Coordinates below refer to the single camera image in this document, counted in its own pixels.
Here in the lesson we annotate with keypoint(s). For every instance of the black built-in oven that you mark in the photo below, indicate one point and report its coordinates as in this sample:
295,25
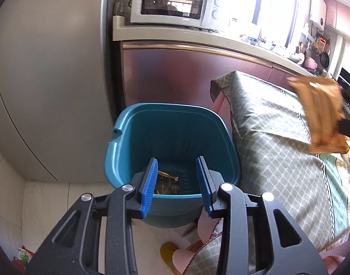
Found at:
344,82

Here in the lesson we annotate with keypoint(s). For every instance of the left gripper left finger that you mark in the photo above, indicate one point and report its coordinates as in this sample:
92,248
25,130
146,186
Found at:
128,202

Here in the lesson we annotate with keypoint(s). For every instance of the black frying pan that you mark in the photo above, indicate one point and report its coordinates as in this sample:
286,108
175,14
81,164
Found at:
324,60

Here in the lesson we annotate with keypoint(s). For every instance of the pink wall cabinet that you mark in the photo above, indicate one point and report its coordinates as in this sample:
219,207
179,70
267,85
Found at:
338,16

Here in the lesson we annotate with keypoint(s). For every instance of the white water heater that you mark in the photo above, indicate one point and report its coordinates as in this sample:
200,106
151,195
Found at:
317,14

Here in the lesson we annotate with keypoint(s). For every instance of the yellow slipper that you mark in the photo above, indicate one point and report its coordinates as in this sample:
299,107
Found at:
167,251

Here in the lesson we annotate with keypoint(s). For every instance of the white microwave oven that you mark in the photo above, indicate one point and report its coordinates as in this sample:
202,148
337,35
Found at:
212,15

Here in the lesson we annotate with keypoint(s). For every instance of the kitchen window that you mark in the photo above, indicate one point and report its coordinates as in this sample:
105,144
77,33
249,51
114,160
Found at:
272,21

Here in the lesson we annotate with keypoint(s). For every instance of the grey refrigerator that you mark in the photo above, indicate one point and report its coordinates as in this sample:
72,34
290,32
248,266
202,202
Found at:
55,120

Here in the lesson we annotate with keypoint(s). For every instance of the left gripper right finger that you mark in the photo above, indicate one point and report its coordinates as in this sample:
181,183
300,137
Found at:
223,200

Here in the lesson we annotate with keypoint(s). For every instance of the kitchen counter with cabinets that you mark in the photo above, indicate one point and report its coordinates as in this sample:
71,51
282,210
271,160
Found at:
175,65

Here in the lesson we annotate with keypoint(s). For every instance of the teal trash bin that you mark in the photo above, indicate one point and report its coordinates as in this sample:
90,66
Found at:
176,135

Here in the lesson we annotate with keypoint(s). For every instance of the orange snack wrapper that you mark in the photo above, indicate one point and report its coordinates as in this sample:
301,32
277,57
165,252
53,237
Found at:
322,103

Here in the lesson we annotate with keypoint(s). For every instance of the pink sleeve forearm right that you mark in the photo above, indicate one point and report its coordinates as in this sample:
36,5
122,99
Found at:
334,255

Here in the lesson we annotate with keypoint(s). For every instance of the patterned tablecloth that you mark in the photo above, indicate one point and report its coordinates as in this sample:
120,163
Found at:
302,200

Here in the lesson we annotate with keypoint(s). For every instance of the pink pot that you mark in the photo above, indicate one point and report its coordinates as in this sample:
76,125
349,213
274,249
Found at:
309,63

